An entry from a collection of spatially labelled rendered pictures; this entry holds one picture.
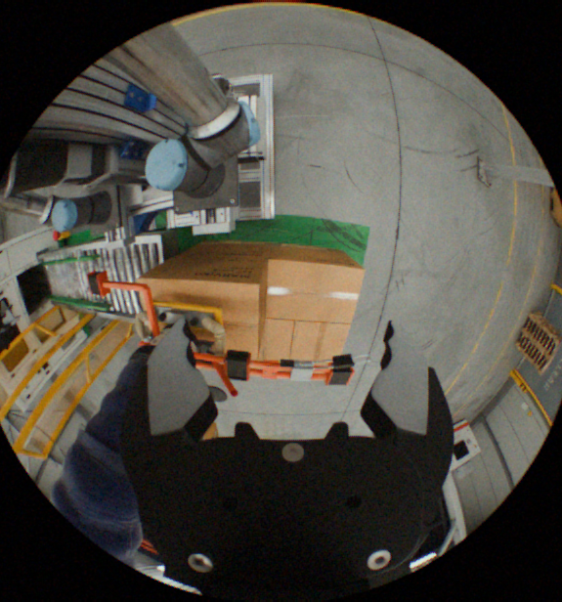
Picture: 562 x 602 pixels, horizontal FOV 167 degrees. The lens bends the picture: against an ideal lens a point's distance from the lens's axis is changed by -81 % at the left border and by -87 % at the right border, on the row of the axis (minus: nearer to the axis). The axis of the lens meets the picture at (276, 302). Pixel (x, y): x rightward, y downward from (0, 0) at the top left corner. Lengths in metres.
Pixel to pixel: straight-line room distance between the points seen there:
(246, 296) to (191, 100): 0.67
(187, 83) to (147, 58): 0.08
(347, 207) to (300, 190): 0.41
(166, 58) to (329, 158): 1.56
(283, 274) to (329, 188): 0.87
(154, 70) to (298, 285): 1.15
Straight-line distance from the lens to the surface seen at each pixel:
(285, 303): 1.23
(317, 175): 1.68
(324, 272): 1.17
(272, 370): 0.64
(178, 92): 0.34
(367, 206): 1.78
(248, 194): 1.45
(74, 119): 0.50
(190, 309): 0.73
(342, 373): 0.67
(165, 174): 0.45
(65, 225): 0.81
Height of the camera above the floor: 1.63
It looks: 62 degrees down
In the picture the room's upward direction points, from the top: 175 degrees counter-clockwise
